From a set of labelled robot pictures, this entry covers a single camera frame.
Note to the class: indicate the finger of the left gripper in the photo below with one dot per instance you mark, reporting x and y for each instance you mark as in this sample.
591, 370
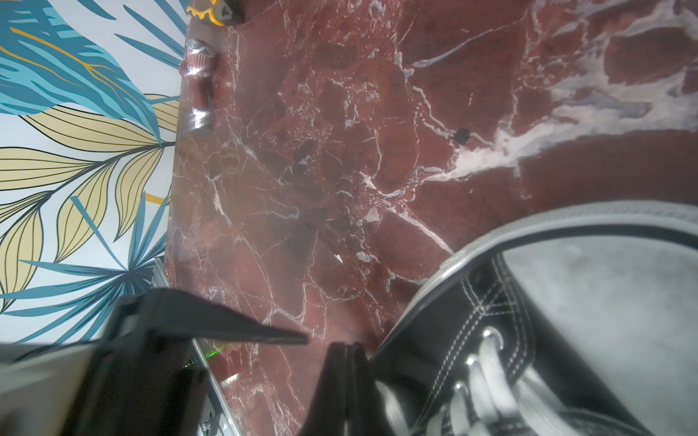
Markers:
168, 317

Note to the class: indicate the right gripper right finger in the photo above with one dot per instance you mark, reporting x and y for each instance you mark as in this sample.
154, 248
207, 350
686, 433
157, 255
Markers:
365, 409

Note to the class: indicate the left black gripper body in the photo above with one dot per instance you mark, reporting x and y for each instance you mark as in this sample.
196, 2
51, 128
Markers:
135, 380

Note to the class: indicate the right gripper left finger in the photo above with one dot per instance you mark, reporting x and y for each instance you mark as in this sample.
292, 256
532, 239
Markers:
326, 413

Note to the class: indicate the white shoelace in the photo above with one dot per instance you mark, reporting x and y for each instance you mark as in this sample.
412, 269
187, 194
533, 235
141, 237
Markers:
484, 400

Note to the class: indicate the black white canvas sneaker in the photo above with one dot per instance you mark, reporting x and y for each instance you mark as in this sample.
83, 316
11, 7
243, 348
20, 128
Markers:
597, 307

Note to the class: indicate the yellow handled pliers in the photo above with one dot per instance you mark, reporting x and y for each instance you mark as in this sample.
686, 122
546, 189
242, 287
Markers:
218, 13

